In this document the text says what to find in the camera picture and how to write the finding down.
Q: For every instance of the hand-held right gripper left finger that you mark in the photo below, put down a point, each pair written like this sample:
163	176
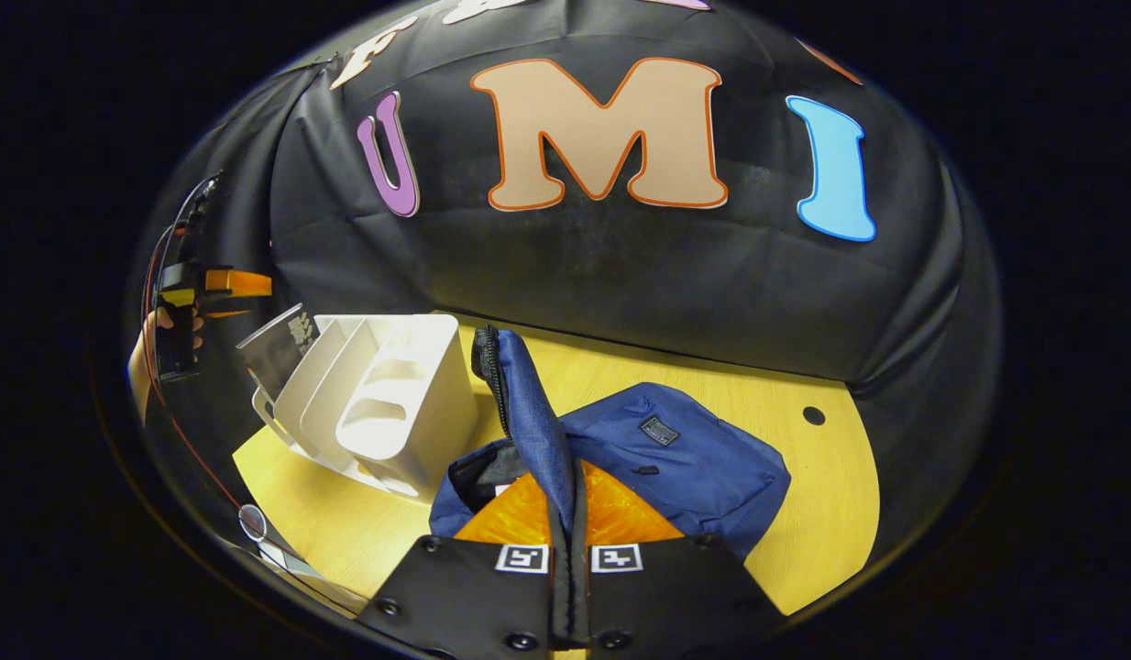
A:
455	596

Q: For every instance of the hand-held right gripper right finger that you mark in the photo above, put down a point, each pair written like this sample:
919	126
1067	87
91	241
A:
675	596

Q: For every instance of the black backdrop cloth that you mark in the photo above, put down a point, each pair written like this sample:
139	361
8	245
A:
620	275

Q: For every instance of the blue schoolbag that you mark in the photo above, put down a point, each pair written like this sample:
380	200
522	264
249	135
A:
694	467

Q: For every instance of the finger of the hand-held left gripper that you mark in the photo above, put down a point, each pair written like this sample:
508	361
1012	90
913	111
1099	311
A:
222	314
240	282

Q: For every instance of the white plastic bookshelf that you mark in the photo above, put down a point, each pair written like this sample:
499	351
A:
428	412

